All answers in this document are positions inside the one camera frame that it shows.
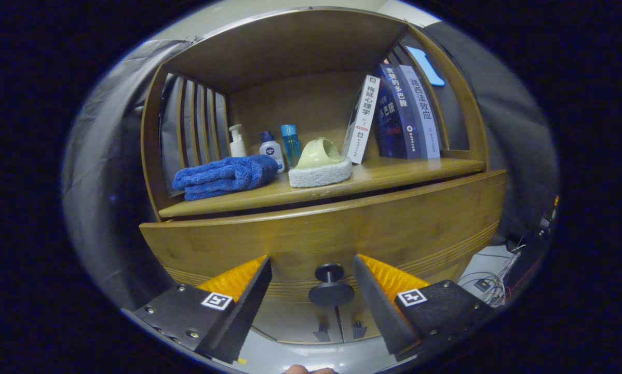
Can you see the black drawer knob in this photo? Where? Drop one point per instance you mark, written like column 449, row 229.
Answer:
column 330, row 293

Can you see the wooden drawer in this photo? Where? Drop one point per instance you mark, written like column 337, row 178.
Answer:
column 300, row 239

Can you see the dark blue book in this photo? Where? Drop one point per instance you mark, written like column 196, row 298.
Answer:
column 396, row 114

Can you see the wooden countertop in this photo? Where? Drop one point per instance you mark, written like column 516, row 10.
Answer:
column 394, row 174

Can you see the blue folded towel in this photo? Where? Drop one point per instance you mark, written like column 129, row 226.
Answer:
column 222, row 176

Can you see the wooden cabinet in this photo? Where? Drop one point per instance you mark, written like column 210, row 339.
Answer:
column 290, row 47

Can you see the small black box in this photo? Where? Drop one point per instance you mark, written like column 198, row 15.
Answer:
column 483, row 284

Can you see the pale grey-blue book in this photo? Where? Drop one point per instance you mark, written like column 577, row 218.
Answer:
column 425, row 114

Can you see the white book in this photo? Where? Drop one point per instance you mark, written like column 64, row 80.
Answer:
column 364, row 119

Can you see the white pump bottle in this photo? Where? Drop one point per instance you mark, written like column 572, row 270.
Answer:
column 237, row 145

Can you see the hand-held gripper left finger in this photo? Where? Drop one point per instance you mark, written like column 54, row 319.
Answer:
column 243, row 311

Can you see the clear blue bottle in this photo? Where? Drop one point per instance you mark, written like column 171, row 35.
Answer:
column 291, row 143

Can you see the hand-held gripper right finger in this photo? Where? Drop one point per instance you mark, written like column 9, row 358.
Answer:
column 381, row 311

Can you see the black backdrop cloth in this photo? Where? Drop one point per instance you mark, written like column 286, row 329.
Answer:
column 108, row 156

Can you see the white bottle with blue cap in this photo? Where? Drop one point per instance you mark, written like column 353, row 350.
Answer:
column 272, row 150

